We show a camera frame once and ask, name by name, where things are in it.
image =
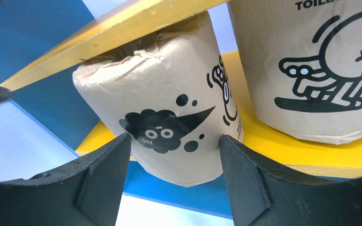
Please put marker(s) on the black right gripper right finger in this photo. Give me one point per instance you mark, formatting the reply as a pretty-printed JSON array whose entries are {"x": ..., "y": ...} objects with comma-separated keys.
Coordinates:
[{"x": 263, "y": 192}]

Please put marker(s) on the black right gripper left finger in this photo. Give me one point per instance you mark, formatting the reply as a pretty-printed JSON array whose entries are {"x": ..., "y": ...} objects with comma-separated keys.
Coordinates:
[{"x": 84, "y": 192}]

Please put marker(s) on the blue pink yellow shelf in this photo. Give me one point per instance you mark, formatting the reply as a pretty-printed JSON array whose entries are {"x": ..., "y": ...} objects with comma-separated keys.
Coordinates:
[{"x": 39, "y": 38}]

